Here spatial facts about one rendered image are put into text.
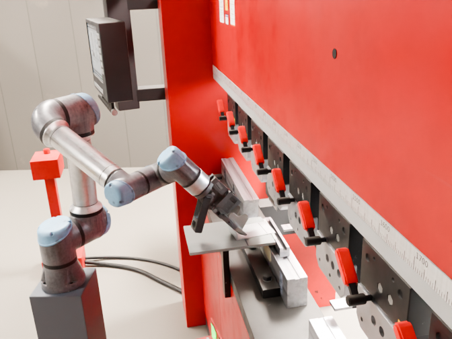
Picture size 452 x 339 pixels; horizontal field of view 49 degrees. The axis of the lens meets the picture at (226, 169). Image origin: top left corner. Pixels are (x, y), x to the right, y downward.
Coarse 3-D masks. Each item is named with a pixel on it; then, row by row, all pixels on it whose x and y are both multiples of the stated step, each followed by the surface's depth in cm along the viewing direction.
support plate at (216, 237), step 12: (204, 228) 160; (216, 228) 160; (192, 240) 153; (204, 240) 153; (216, 240) 153; (228, 240) 152; (240, 240) 152; (252, 240) 152; (264, 240) 151; (192, 252) 146; (204, 252) 147
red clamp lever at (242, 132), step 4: (240, 128) 156; (244, 128) 156; (240, 132) 156; (244, 132) 156; (240, 136) 155; (244, 136) 155; (240, 140) 155; (244, 140) 154; (244, 144) 154; (244, 148) 153; (248, 148) 153; (244, 152) 153; (248, 152) 154
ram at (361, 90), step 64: (256, 0) 134; (320, 0) 90; (384, 0) 67; (448, 0) 54; (256, 64) 142; (320, 64) 93; (384, 64) 69; (448, 64) 55; (320, 128) 96; (384, 128) 71; (448, 128) 56; (384, 192) 73; (448, 192) 57; (384, 256) 75; (448, 256) 59; (448, 320) 60
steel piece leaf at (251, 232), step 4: (252, 224) 161; (256, 224) 161; (228, 228) 159; (244, 228) 159; (248, 228) 159; (252, 228) 159; (256, 228) 159; (260, 228) 158; (232, 232) 155; (236, 232) 157; (248, 232) 156; (252, 232) 156; (256, 232) 156; (260, 232) 156; (264, 232) 156; (236, 236) 152; (240, 236) 154; (244, 236) 154; (248, 236) 154; (252, 236) 154; (256, 236) 154
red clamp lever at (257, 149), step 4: (252, 148) 139; (256, 148) 138; (260, 148) 138; (256, 152) 137; (260, 152) 137; (256, 156) 136; (260, 156) 136; (256, 160) 136; (260, 160) 136; (256, 164) 136; (260, 164) 136; (260, 168) 135; (264, 168) 135; (256, 172) 135; (260, 172) 134; (264, 172) 134; (268, 172) 135
